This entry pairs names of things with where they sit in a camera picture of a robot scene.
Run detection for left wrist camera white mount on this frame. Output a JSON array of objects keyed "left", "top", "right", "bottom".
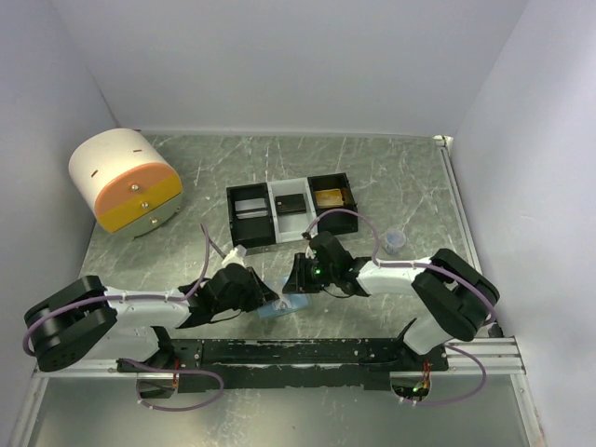
[{"left": 222, "top": 245, "right": 247, "bottom": 265}]

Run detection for black left tray bin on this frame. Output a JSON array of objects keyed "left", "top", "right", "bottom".
[{"left": 226, "top": 183, "right": 276, "bottom": 249}]

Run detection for aluminium rail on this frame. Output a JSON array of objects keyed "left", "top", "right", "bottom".
[
  {"left": 433, "top": 135, "right": 482, "bottom": 274},
  {"left": 34, "top": 338, "right": 526, "bottom": 378}
]

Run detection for aluminium front rail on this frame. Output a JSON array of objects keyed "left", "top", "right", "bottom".
[{"left": 34, "top": 338, "right": 526, "bottom": 378}]

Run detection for black right tray bin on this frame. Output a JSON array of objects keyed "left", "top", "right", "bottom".
[{"left": 307, "top": 172, "right": 359, "bottom": 235}]

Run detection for gold cards in right bin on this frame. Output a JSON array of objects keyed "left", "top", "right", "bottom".
[{"left": 314, "top": 188, "right": 345, "bottom": 209}]

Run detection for small clear plastic cup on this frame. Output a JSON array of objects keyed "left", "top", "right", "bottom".
[{"left": 383, "top": 227, "right": 407, "bottom": 255}]

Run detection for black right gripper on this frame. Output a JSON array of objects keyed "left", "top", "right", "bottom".
[{"left": 282, "top": 253, "right": 337, "bottom": 294}]

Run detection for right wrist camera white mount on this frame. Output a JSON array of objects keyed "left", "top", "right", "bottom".
[{"left": 305, "top": 245, "right": 317, "bottom": 259}]

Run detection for black tray bin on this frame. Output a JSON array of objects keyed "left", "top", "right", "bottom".
[
  {"left": 226, "top": 183, "right": 276, "bottom": 249},
  {"left": 307, "top": 172, "right": 359, "bottom": 235}
]

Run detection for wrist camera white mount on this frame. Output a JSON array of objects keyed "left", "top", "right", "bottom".
[
  {"left": 305, "top": 245, "right": 317, "bottom": 259},
  {"left": 222, "top": 245, "right": 247, "bottom": 265}
]

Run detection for green card holder wallet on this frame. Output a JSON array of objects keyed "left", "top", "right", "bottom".
[{"left": 256, "top": 276, "right": 311, "bottom": 319}]

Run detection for black cards in middle bin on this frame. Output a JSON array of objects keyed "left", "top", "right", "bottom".
[{"left": 274, "top": 194, "right": 306, "bottom": 215}]

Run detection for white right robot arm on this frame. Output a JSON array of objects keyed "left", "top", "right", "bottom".
[{"left": 282, "top": 232, "right": 500, "bottom": 371}]

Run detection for white middle tray bin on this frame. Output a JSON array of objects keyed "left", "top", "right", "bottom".
[{"left": 267, "top": 178, "right": 317, "bottom": 244}]

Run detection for silver cards in left bin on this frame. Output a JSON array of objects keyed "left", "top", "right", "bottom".
[{"left": 234, "top": 197, "right": 268, "bottom": 220}]

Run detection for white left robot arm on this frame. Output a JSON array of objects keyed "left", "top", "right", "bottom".
[{"left": 23, "top": 263, "right": 278, "bottom": 373}]

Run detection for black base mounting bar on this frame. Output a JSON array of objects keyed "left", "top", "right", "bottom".
[{"left": 144, "top": 338, "right": 448, "bottom": 393}]

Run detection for round drawer cabinet white orange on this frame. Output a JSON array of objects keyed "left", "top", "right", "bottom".
[{"left": 68, "top": 129, "right": 183, "bottom": 238}]

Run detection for aluminium right side rail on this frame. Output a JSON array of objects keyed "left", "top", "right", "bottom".
[{"left": 433, "top": 135, "right": 482, "bottom": 274}]

